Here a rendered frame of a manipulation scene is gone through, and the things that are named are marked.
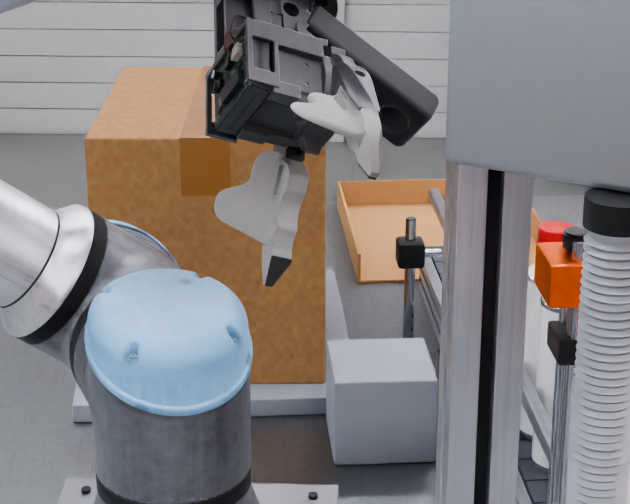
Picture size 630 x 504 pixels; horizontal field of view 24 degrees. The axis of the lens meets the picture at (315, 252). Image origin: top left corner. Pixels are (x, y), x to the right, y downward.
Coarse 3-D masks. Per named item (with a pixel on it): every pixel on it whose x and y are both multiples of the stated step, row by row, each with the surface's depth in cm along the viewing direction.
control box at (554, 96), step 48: (480, 0) 76; (528, 0) 75; (576, 0) 74; (624, 0) 72; (480, 48) 77; (528, 48) 76; (576, 48) 74; (624, 48) 73; (480, 96) 78; (528, 96) 77; (576, 96) 75; (624, 96) 74; (480, 144) 79; (528, 144) 78; (576, 144) 76; (624, 144) 75
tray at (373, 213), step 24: (360, 192) 212; (384, 192) 213; (408, 192) 213; (360, 216) 208; (384, 216) 208; (408, 216) 208; (432, 216) 208; (360, 240) 199; (384, 240) 199; (432, 240) 199; (360, 264) 185; (384, 264) 191
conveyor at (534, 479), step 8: (440, 264) 178; (440, 272) 175; (440, 280) 178; (520, 440) 136; (528, 440) 136; (520, 448) 134; (528, 448) 134; (520, 456) 133; (528, 456) 133; (520, 464) 131; (528, 464) 131; (520, 472) 131; (528, 472) 130; (536, 472) 130; (528, 480) 129; (536, 480) 129; (544, 480) 129; (528, 488) 127; (536, 488) 127; (544, 488) 127; (536, 496) 126; (544, 496) 126
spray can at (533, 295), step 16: (544, 224) 131; (560, 224) 131; (544, 240) 130; (560, 240) 129; (528, 272) 131; (528, 288) 131; (528, 304) 132; (528, 320) 132; (528, 336) 133; (528, 352) 133; (528, 368) 134; (528, 432) 135
